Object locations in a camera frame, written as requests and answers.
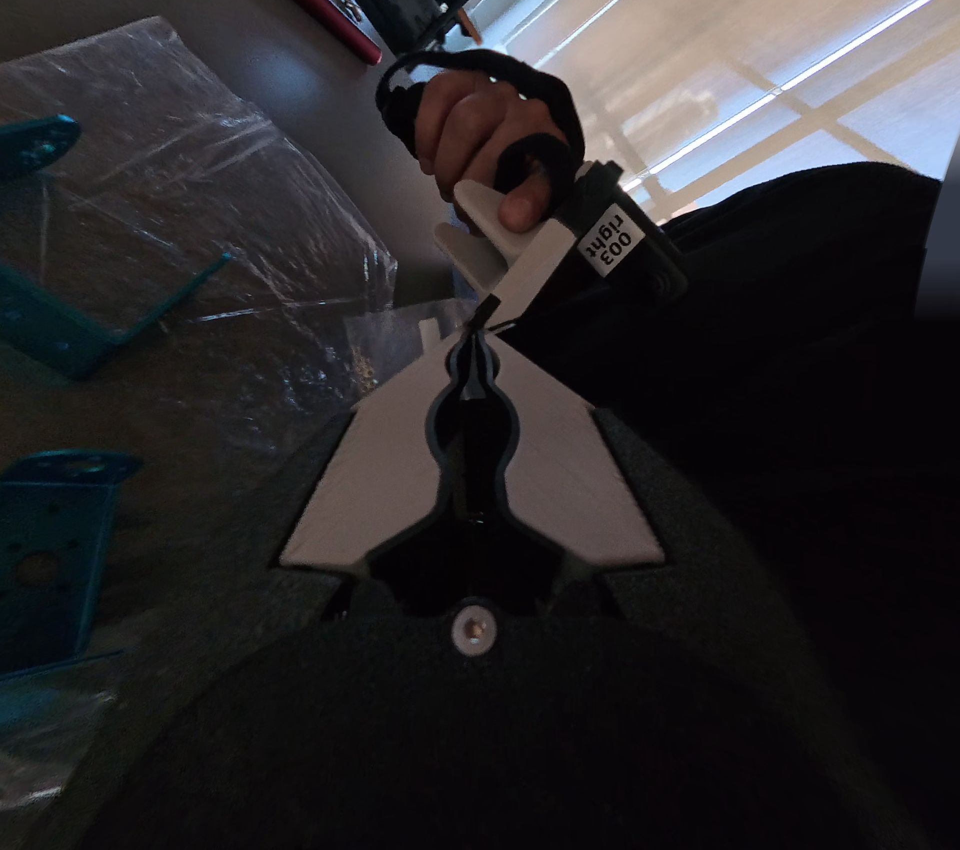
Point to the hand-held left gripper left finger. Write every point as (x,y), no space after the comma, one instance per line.
(375,483)

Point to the small clear screw bag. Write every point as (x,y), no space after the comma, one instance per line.
(390,348)

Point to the large clear plastic sheet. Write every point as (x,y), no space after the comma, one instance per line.
(187,153)

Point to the window with roller blind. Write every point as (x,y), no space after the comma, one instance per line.
(750,3)

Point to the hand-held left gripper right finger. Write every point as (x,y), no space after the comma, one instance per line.
(577,483)

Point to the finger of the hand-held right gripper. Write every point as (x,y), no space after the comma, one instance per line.
(540,273)

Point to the blue perforated servo bracket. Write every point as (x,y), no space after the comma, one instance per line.
(45,565)

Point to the person's dark clothing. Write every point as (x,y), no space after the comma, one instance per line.
(787,415)

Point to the person's right hand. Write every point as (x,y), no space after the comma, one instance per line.
(465,123)

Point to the blue U-shaped metal bracket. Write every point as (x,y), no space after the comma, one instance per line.
(60,340)

